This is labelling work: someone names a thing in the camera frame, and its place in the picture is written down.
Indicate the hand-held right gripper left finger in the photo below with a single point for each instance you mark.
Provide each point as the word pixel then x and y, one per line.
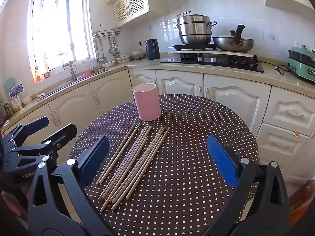
pixel 94 159

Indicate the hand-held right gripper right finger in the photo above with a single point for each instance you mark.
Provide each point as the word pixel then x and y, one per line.
pixel 221 162

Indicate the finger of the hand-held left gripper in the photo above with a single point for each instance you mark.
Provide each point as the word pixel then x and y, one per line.
pixel 65 132
pixel 37 125

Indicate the row of wooden chopsticks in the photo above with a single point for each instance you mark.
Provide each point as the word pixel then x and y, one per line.
pixel 125 162

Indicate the pink cylindrical cup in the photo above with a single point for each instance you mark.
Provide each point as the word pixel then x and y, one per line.
pixel 146 103

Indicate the phone on stand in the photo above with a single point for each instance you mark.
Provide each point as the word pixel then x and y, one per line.
pixel 16 90

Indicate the round polka-dot table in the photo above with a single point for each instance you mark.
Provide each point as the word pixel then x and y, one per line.
pixel 184 132

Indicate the orange bottle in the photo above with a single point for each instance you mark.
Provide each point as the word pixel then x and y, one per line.
pixel 37 77

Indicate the steel sink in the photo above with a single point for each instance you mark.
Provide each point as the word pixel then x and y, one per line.
pixel 64 84

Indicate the pink plastic basin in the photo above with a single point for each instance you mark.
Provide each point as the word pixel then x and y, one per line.
pixel 88 75

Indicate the steel faucet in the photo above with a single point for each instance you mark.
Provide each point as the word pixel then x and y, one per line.
pixel 71 70

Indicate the cream base cabinets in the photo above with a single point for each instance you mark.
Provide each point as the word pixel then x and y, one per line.
pixel 221 95

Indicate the white bowl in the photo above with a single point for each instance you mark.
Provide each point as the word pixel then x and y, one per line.
pixel 108 64

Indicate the steel ladle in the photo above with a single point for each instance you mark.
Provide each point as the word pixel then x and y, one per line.
pixel 99 59

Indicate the stacked white bowls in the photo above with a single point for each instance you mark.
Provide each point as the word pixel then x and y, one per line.
pixel 122 58

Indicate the small hanging steel spoon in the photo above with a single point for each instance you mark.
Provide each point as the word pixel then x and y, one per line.
pixel 111 48
pixel 116 52

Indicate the kitchen window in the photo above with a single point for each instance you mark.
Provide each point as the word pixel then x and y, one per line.
pixel 56 29

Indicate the black gas stove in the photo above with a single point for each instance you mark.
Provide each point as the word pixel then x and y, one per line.
pixel 221 64

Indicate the beige countertop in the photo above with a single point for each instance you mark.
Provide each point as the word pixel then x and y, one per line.
pixel 142 63

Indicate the stack of white bowls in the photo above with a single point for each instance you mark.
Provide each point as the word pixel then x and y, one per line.
pixel 137 54

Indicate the steel wok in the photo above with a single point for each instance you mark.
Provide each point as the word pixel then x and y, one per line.
pixel 231 45

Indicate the black electric kettle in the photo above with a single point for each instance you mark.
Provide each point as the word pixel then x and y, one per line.
pixel 152 50

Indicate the black induction cooker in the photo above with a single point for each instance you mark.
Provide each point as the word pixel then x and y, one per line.
pixel 187 47

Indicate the green electric cooker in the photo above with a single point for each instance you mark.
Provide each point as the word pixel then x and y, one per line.
pixel 302 64

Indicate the glass wok lid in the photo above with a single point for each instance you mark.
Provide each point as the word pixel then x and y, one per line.
pixel 232 33

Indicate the steel steamer pot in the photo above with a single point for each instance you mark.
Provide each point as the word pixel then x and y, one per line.
pixel 194 32

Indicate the wall utensil rack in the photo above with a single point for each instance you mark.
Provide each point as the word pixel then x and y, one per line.
pixel 108 32

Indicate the wall socket with plug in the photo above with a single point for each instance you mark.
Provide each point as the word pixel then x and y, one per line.
pixel 140 43

